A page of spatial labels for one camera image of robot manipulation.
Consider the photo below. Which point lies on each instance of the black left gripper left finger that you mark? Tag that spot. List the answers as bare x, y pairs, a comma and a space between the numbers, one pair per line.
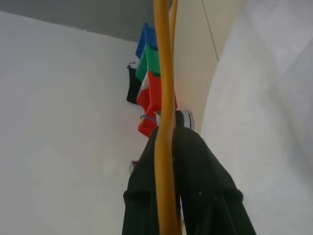
141, 195

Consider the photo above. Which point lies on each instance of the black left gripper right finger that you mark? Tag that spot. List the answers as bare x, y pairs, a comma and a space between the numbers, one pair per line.
207, 195

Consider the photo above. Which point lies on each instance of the white trousers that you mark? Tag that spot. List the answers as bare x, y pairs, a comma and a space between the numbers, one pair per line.
256, 122

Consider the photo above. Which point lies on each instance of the silver metal cylinder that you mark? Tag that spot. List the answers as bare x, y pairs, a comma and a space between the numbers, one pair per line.
133, 166

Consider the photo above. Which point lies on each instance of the small red plastic bin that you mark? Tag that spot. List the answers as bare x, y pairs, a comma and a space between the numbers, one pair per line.
146, 127

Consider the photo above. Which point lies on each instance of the large red plastic bin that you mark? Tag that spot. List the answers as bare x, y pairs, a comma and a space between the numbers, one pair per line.
155, 90

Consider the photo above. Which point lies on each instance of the green plastic bin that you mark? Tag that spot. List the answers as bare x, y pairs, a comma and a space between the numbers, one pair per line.
152, 61

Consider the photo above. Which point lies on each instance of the blue plastic bin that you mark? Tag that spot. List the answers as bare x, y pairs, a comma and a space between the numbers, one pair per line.
146, 39

